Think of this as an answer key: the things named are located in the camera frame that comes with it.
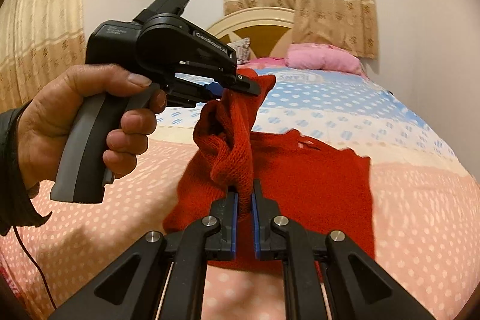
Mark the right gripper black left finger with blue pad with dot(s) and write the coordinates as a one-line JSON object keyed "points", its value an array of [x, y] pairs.
{"points": [[160, 276]]}

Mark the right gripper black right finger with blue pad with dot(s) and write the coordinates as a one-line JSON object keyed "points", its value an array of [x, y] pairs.
{"points": [[327, 276]]}

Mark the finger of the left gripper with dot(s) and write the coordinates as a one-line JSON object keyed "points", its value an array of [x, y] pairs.
{"points": [[187, 93], [226, 77]]}

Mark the red knitted sweater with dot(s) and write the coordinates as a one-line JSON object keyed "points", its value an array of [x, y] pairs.
{"points": [[320, 187]]}

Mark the dark jacket sleeve forearm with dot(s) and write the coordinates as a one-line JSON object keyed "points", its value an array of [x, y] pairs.
{"points": [[17, 209]]}

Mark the person's left hand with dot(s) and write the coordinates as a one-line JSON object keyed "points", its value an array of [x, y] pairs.
{"points": [[43, 128]]}

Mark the striped grey pillow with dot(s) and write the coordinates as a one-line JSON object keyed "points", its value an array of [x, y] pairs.
{"points": [[242, 50]]}

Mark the cream wooden headboard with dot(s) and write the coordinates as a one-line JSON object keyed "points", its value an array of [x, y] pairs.
{"points": [[269, 30]]}

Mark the pink pillow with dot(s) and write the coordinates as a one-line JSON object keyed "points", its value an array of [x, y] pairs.
{"points": [[309, 56]]}

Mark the pink blue dotted bedspread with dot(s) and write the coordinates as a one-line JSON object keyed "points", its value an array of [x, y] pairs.
{"points": [[425, 214]]}

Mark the beige curtain left wall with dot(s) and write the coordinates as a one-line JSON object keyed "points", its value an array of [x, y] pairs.
{"points": [[40, 39]]}

